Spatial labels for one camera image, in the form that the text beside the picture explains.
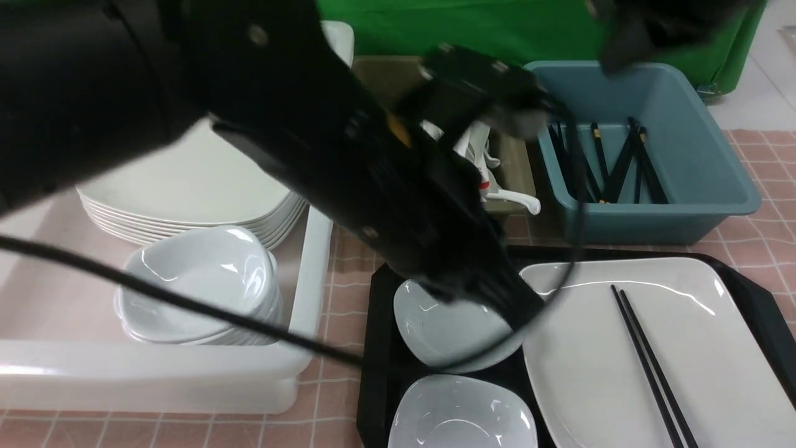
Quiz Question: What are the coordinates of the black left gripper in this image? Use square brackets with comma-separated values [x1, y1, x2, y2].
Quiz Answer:
[211, 47, 545, 330]

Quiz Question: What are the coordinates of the large white square plate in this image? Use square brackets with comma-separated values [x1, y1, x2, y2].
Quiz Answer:
[522, 257, 795, 447]

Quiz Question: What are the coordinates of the black chopstick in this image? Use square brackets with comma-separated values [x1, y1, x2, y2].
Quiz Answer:
[610, 284, 684, 447]
[620, 289, 698, 447]

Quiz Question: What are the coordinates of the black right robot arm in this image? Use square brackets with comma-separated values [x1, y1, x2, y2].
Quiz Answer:
[585, 1, 761, 75]

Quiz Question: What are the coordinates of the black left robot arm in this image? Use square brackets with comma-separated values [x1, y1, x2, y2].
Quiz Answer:
[2, 1, 545, 330]

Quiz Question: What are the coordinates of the top white plate in stack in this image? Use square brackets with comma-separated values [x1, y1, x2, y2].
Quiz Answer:
[77, 119, 290, 225]

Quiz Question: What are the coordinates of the white spoon with red print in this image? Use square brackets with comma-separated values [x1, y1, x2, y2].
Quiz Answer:
[454, 122, 501, 197]

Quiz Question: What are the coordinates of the olive green spoon bin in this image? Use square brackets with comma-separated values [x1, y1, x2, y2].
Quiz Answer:
[353, 56, 541, 220]

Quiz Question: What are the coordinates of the green backdrop cloth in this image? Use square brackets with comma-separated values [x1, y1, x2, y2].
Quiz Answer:
[318, 1, 767, 94]

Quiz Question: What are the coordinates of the black serving tray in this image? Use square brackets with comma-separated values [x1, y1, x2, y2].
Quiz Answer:
[356, 253, 795, 447]

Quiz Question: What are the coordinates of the blue chopstick bin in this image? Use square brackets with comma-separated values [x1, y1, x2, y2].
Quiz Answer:
[526, 60, 761, 246]

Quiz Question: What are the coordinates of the large white plastic tub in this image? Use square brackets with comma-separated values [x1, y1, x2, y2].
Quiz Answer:
[0, 21, 355, 415]

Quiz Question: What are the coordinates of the black cable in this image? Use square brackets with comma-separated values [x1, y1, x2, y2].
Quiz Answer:
[0, 93, 588, 371]

